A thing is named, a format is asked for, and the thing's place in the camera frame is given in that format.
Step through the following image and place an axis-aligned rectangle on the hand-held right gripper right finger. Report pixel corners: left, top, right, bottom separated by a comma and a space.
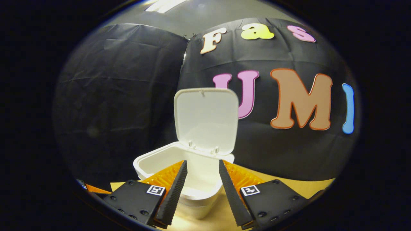
219, 159, 310, 230

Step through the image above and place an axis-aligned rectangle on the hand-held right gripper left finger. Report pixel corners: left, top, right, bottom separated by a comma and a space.
103, 160, 188, 229

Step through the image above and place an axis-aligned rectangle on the white desktop garbage bin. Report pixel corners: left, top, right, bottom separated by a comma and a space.
133, 88, 239, 220

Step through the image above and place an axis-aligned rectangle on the wooden desktop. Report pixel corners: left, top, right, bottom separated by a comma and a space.
84, 167, 336, 231

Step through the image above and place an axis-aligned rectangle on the black backdrop cloth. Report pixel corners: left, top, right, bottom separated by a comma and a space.
53, 18, 362, 190

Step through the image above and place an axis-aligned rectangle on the ceiling light panel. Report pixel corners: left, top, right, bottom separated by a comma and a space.
145, 0, 188, 13

